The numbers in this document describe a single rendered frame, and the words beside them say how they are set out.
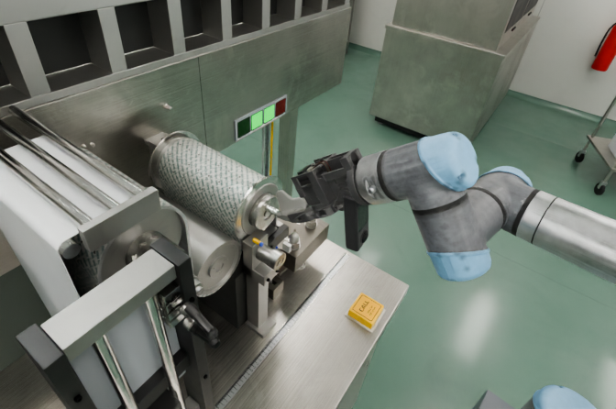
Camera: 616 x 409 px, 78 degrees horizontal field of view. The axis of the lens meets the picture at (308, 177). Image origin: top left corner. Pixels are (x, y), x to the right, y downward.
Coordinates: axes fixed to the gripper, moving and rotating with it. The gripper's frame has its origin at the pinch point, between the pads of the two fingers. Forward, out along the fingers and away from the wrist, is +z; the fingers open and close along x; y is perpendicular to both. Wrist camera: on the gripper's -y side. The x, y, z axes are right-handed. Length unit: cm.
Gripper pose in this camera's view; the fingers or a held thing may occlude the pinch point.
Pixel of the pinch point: (290, 211)
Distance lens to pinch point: 72.4
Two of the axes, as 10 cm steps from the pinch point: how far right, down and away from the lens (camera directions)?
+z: -6.8, 2.0, 7.1
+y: -4.6, -8.6, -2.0
